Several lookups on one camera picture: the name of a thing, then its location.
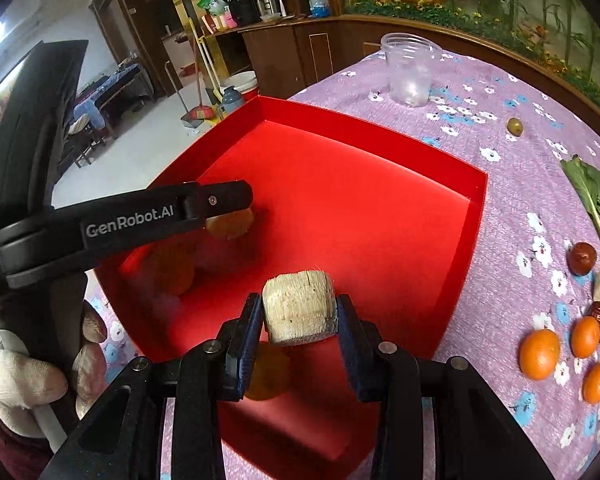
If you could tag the pale sugarcane chunk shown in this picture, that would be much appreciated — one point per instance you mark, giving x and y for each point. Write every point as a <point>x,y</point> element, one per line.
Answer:
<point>300,308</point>

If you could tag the blue grey thermos jug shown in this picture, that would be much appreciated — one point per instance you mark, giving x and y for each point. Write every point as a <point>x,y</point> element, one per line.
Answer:
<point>232,99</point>

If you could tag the red square tray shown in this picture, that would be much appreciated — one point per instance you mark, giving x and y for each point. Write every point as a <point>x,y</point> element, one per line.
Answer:
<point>393,221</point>

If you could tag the wooden cabinet counter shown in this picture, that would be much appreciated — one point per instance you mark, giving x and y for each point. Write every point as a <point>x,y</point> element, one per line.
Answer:
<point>291,54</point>

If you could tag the yellowish tangerine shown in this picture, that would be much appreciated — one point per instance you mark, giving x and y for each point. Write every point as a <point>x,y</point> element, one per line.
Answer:
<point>229,226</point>

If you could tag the green bok choy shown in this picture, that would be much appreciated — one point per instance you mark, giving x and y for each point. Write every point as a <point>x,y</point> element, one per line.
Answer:
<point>585,179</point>

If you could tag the dark red jujube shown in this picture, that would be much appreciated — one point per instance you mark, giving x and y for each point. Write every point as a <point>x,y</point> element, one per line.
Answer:
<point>581,258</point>

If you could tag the gloved left hand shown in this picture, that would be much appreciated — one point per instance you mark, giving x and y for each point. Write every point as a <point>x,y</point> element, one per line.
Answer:
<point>28,386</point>

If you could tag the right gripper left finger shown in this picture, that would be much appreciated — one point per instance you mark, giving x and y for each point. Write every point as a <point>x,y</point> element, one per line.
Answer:
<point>121,435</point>

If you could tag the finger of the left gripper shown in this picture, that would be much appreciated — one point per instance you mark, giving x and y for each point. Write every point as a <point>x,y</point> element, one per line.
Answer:
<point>75,238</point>

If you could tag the small green olive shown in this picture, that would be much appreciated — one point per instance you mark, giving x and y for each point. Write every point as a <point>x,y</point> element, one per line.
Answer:
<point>515,127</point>

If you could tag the clear plastic cup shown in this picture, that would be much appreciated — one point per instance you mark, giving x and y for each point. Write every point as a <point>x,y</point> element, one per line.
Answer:
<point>411,70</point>

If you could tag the large orange tangerine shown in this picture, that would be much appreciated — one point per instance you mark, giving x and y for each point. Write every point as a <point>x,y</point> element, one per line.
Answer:
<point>538,354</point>

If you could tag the purple floral tablecloth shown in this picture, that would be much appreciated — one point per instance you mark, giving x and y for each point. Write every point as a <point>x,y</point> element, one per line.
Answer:
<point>519,277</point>

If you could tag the small orange tangerine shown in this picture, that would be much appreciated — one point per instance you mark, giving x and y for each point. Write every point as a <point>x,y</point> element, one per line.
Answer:
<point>585,337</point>

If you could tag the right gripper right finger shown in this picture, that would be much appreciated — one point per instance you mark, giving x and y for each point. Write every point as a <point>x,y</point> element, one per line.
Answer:
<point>475,436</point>

